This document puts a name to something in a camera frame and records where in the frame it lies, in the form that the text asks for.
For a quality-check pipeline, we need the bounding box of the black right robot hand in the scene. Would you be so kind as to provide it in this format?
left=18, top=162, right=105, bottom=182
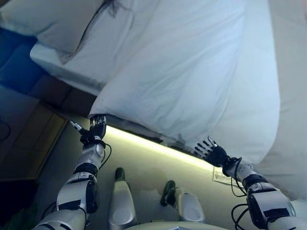
left=192, top=136, right=228, bottom=168

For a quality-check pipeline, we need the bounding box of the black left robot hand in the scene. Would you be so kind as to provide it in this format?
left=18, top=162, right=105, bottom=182
left=70, top=114, right=107, bottom=144

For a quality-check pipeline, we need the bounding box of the white pillow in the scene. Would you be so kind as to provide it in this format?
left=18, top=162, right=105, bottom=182
left=0, top=0, right=107, bottom=64
left=88, top=0, right=282, bottom=166

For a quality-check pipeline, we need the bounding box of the under-bed light strip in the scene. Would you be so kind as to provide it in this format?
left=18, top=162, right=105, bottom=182
left=105, top=126, right=215, bottom=171

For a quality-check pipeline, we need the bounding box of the white mattress label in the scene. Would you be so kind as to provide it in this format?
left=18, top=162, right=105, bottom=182
left=212, top=167, right=233, bottom=184

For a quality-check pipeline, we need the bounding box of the white sheeted mattress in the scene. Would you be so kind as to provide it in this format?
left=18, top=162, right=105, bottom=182
left=29, top=0, right=307, bottom=203

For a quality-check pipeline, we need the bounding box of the wooden nightstand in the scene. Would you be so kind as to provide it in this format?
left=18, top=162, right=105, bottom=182
left=0, top=95, right=69, bottom=183

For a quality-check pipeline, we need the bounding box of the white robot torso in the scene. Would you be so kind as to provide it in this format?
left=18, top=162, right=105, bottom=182
left=124, top=220, right=233, bottom=230

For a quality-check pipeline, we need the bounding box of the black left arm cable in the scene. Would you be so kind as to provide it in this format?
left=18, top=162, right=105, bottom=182
left=40, top=141, right=113, bottom=227

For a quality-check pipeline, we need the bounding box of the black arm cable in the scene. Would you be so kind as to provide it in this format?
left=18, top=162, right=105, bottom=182
left=40, top=141, right=113, bottom=227
left=229, top=158, right=250, bottom=230

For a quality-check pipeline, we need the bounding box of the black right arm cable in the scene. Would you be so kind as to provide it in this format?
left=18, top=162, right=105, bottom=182
left=229, top=158, right=250, bottom=230

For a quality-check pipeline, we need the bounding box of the wooden bed frame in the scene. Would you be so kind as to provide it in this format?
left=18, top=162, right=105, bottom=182
left=28, top=73, right=99, bottom=119

